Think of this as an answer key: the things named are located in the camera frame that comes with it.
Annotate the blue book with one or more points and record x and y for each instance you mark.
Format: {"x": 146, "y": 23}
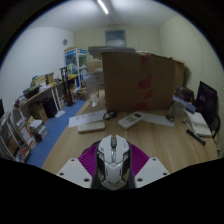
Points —
{"x": 189, "y": 106}

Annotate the black metal stand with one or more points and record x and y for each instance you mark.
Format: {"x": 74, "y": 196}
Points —
{"x": 67, "y": 88}

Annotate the black eyeglasses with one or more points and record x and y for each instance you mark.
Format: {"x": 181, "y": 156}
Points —
{"x": 109, "y": 115}

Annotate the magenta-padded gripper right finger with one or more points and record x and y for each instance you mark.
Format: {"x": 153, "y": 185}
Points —
{"x": 150, "y": 170}

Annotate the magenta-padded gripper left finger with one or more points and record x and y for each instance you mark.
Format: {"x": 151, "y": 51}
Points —
{"x": 75, "y": 171}

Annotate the grey boards stack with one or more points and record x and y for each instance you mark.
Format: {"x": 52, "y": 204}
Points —
{"x": 106, "y": 50}

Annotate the low shelf unit with books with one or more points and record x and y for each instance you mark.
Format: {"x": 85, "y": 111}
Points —
{"x": 16, "y": 136}

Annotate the stack of books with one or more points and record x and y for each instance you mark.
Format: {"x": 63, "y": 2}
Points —
{"x": 38, "y": 129}

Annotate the blank white paper sheet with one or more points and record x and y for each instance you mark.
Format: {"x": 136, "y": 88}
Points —
{"x": 157, "y": 119}

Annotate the printed white paper sheet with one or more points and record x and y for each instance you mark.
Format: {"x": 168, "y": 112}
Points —
{"x": 85, "y": 118}

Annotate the small wall window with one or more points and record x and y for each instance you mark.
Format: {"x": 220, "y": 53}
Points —
{"x": 115, "y": 37}

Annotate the white and black computer mouse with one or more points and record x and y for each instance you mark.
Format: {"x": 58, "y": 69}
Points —
{"x": 112, "y": 160}

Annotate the round wall clock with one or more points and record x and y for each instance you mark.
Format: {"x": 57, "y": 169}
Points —
{"x": 65, "y": 42}

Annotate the dark brown box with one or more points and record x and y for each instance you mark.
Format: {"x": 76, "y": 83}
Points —
{"x": 187, "y": 93}

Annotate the white remote control with buttons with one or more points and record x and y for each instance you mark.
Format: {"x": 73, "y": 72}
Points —
{"x": 130, "y": 120}

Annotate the ceiling tube light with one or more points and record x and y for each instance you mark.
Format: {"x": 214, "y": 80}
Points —
{"x": 102, "y": 6}

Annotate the small brown cardboard box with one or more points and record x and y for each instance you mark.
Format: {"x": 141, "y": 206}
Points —
{"x": 38, "y": 112}

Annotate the blue and white cabinet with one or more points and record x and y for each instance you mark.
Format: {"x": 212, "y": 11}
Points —
{"x": 76, "y": 63}

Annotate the white cluttered side desk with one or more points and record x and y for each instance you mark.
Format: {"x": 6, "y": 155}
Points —
{"x": 36, "y": 93}

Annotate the black computer case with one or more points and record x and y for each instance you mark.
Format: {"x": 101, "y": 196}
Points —
{"x": 50, "y": 107}

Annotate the white book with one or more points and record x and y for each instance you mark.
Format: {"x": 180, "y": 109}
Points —
{"x": 200, "y": 124}

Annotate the black marker pen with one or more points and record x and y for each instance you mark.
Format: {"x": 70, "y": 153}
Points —
{"x": 195, "y": 137}

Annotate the black office chair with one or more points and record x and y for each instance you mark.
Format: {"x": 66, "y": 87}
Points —
{"x": 216, "y": 128}

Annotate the plain white slim remote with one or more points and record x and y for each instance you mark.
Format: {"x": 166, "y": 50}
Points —
{"x": 91, "y": 127}

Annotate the tall brown cardboard box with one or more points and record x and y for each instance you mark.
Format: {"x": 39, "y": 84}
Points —
{"x": 180, "y": 71}

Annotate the clear glass jar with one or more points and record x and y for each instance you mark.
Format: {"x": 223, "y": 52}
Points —
{"x": 93, "y": 90}

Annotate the large brown cardboard box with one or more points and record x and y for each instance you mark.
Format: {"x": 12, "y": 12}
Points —
{"x": 126, "y": 81}

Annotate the black monitor screen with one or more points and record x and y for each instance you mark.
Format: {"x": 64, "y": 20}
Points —
{"x": 206, "y": 101}

